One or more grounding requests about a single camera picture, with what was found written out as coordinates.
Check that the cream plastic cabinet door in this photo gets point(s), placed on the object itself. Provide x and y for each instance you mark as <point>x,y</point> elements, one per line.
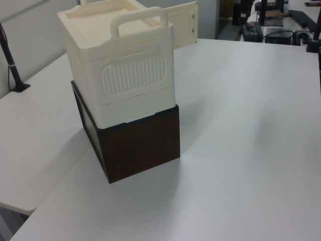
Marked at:
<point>181,25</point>

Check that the cream plastic cabinet body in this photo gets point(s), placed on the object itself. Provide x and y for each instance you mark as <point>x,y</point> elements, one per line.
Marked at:
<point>120,75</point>

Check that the dark brown wooden box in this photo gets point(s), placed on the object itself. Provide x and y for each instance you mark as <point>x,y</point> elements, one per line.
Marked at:
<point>139,150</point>

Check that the black power unit green label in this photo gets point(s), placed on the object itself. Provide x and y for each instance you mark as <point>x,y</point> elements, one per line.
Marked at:
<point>252,32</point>

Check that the black rectangular equipment box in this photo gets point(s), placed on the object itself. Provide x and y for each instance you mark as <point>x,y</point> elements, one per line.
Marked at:
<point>278,36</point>

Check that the black monitor stand with base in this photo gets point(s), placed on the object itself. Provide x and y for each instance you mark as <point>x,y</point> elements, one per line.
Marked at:
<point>272,22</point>

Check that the black camera stand pole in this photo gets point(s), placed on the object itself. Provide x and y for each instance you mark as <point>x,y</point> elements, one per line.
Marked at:
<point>15,75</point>

